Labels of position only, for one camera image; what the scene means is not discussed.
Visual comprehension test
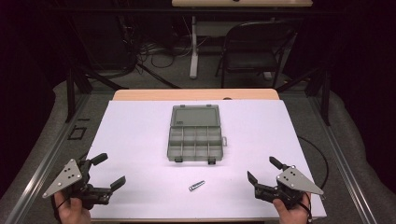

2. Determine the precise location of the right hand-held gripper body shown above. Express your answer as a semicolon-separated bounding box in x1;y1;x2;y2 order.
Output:
254;165;325;209

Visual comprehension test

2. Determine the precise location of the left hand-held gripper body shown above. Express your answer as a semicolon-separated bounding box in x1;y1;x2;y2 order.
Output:
42;158;113;210

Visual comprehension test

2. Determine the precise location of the small silver screw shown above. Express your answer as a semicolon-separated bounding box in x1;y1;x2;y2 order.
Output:
188;179;206;192

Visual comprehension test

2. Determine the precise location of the grey plastic compartment box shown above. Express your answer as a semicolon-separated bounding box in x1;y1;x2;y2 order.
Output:
166;104;229;166

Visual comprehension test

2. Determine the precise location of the person's right hand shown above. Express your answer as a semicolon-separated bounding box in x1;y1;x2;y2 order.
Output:
273;193;313;224

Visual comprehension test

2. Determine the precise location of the person's left hand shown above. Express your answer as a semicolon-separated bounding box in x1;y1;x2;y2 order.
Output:
53;190;92;224

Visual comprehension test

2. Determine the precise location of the white board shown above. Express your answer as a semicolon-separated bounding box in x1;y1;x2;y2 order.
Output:
86;99;328;220

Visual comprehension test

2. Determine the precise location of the black metal stand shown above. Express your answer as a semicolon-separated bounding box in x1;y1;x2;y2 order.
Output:
275;65;332;127
64;65;129;124

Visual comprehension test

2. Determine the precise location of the wooden table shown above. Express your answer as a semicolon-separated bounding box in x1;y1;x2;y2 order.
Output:
112;88;280;102

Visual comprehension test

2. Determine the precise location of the black folding chair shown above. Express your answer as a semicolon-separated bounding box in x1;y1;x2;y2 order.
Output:
215;20;297;90

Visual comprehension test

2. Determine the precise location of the white table leg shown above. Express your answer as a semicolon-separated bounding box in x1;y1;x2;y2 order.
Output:
189;15;201;80

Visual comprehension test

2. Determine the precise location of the aluminium rail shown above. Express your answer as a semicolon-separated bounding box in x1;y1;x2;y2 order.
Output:
305;92;378;224
4;92;92;224

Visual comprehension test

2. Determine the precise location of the black cable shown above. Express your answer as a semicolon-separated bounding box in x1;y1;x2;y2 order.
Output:
297;135;330;191

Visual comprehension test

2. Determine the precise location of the bundle of floor cables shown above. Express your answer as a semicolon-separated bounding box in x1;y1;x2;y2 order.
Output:
135;36;210;70

